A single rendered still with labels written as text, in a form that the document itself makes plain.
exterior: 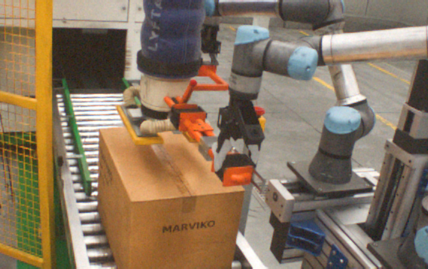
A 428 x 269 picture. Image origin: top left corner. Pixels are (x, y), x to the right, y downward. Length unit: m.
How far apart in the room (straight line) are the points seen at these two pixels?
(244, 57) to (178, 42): 0.51
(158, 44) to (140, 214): 0.55
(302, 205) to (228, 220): 0.27
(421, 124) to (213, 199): 0.71
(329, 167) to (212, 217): 0.43
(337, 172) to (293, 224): 0.22
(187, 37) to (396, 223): 0.88
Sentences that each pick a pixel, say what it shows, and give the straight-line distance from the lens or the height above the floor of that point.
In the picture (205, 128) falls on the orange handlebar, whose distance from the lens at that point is 1.38.
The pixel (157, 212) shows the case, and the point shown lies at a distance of 1.55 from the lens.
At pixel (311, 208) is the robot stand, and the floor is 0.95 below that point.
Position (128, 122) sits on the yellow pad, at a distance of 1.70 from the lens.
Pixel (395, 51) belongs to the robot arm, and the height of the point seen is 1.56.
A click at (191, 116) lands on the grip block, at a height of 1.23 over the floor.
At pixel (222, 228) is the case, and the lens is 1.69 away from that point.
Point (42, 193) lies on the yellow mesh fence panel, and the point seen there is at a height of 0.56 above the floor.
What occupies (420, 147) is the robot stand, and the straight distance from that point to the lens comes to 1.43.
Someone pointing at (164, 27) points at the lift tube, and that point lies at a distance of 1.55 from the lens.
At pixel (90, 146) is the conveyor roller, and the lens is 2.80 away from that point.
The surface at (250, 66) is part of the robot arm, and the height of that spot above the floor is 1.48.
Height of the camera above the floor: 1.74
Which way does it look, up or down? 23 degrees down
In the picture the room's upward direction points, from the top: 8 degrees clockwise
